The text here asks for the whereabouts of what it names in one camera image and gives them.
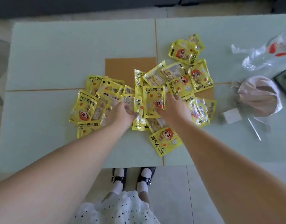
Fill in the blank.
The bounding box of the person's left forearm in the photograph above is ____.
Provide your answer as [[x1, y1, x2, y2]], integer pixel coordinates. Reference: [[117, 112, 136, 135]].
[[0, 122, 130, 224]]

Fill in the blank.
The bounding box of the clear plastic water bottle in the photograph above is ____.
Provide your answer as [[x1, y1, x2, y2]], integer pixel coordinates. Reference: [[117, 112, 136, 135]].
[[231, 25, 286, 72]]

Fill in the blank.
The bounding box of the person's right black shoe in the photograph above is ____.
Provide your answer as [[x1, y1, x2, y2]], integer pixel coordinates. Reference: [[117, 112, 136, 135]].
[[136, 166, 156, 186]]

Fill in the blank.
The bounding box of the person's right white sock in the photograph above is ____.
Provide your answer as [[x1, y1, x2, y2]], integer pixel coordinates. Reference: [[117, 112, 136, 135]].
[[137, 168, 153, 194]]

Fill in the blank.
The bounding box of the person's left black shoe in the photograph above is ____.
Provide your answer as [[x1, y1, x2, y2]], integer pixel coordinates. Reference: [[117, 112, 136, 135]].
[[111, 168, 128, 192]]

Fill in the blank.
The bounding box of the person's black shoe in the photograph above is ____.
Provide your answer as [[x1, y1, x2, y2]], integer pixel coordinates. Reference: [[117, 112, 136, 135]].
[[136, 166, 156, 186], [111, 168, 128, 192]]

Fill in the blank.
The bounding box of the pink fabric face mask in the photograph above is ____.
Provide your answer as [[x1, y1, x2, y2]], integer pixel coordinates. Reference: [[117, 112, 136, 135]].
[[231, 76, 284, 141]]

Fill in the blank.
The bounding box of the person's right forearm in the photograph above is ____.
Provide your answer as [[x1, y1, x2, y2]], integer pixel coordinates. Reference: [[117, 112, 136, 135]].
[[171, 119, 286, 224]]

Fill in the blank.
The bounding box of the dark grey sofa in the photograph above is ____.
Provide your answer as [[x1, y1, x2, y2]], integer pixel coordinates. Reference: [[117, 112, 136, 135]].
[[0, 0, 286, 20]]

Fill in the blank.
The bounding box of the person's white sock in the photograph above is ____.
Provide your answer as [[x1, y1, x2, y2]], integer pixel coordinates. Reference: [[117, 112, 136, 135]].
[[112, 168, 125, 196], [137, 168, 153, 194]]

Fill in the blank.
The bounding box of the white square charger adapter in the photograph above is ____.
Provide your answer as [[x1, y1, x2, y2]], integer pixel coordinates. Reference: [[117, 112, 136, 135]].
[[223, 108, 242, 124]]

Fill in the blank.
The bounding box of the dark grey smartphone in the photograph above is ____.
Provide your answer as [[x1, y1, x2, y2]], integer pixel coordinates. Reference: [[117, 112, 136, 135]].
[[273, 68, 286, 103]]

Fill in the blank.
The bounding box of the person's left hand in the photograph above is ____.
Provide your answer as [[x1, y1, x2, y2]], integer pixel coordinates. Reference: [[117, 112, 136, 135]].
[[101, 101, 139, 133]]

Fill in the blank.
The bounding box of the white polka dot dress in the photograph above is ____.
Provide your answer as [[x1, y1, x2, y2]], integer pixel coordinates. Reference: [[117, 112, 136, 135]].
[[72, 190, 161, 224]]

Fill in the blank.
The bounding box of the pile of yellow warmer packets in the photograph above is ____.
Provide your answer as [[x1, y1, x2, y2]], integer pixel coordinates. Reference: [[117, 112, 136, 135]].
[[69, 33, 217, 157]]

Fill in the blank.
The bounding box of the person's right hand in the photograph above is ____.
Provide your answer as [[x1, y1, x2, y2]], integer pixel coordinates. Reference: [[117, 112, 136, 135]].
[[154, 92, 193, 128]]

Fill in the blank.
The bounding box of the person's left white sock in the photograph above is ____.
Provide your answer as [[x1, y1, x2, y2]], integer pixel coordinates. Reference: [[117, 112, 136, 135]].
[[112, 168, 125, 196]]

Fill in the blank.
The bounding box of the pale green glass table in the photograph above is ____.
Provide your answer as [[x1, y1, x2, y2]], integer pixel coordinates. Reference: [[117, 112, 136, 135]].
[[0, 14, 286, 173]]

